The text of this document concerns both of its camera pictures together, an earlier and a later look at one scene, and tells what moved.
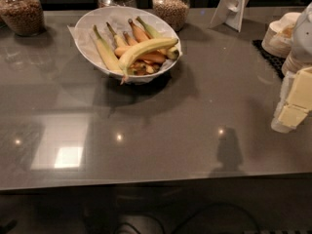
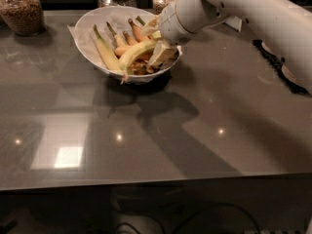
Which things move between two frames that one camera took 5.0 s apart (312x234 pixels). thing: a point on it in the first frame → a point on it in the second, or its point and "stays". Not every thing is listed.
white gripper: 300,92 → 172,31
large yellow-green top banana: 130,55 stays
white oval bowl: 119,41 stays
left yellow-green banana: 110,58 stays
